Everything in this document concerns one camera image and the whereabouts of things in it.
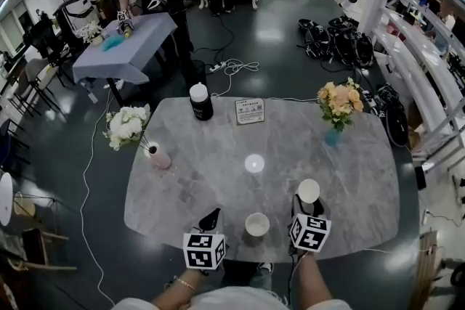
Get person's white shirt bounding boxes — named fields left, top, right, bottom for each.
left=110, top=285, right=354, bottom=310

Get small blue vase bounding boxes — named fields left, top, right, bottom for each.
left=324, top=129, right=341, bottom=147

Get white power strip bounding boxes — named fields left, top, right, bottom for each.
left=204, top=61, right=227, bottom=74

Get tangled white cable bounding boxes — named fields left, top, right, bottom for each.
left=211, top=59, right=261, bottom=99

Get long white floor cable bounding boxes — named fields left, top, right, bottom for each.
left=78, top=89, right=118, bottom=306

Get wooden board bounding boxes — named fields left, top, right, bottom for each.
left=413, top=228, right=440, bottom=310

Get small printed sign card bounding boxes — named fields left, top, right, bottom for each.
left=235, top=97, right=266, bottom=126

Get person's right forearm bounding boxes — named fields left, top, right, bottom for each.
left=296, top=250, right=334, bottom=303

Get person's legs and shoe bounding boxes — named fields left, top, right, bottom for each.
left=221, top=259, right=274, bottom=292

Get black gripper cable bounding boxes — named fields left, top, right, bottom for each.
left=286, top=250, right=307, bottom=304

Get white flower bouquet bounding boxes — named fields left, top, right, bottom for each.
left=102, top=104, right=152, bottom=152

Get black bottle with white cap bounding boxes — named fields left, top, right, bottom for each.
left=188, top=81, right=215, bottom=122

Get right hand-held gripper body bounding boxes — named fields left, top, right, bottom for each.
left=288, top=208, right=333, bottom=254

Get round white side table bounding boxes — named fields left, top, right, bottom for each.
left=0, top=171, right=15, bottom=228

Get yellow flower bouquet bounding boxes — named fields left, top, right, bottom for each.
left=316, top=77, right=365, bottom=134

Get white cup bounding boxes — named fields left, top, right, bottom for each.
left=297, top=178, right=321, bottom=205
left=244, top=212, right=271, bottom=239

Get person's left forearm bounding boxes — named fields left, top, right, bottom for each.
left=150, top=267, right=205, bottom=310

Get white long counter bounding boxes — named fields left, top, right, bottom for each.
left=372, top=0, right=465, bottom=171

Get pink vase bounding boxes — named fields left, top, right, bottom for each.
left=147, top=141, right=172, bottom=171

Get black bags by counter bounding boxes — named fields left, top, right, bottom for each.
left=363, top=82, right=411, bottom=148

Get pile of black gear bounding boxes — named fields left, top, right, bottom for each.
left=296, top=15, right=376, bottom=69

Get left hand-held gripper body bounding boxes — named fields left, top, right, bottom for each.
left=182, top=218, right=227, bottom=272

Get turquoise feather duster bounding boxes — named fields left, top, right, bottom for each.
left=101, top=35, right=125, bottom=52

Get small white flower pot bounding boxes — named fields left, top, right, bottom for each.
left=74, top=20, right=105, bottom=46

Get table with grey-blue cloth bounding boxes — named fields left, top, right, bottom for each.
left=71, top=12, right=178, bottom=107

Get thin gold bracelet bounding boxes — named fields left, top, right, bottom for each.
left=172, top=274, right=197, bottom=292

